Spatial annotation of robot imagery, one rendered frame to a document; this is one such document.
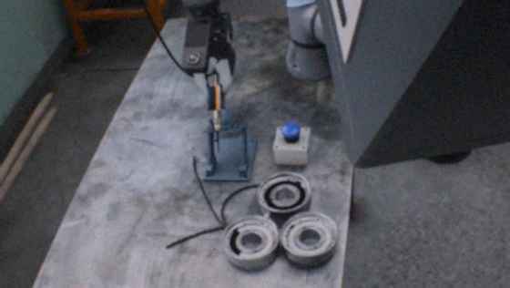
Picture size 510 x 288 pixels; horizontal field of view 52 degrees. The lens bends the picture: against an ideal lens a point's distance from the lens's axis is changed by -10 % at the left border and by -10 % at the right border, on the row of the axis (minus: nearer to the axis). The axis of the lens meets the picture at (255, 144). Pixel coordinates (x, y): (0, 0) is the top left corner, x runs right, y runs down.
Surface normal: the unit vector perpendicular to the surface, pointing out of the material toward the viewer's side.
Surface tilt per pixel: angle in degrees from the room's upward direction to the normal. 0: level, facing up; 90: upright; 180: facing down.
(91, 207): 0
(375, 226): 0
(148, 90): 0
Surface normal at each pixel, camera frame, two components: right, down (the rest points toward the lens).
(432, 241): -0.11, -0.73
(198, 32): -0.17, -0.29
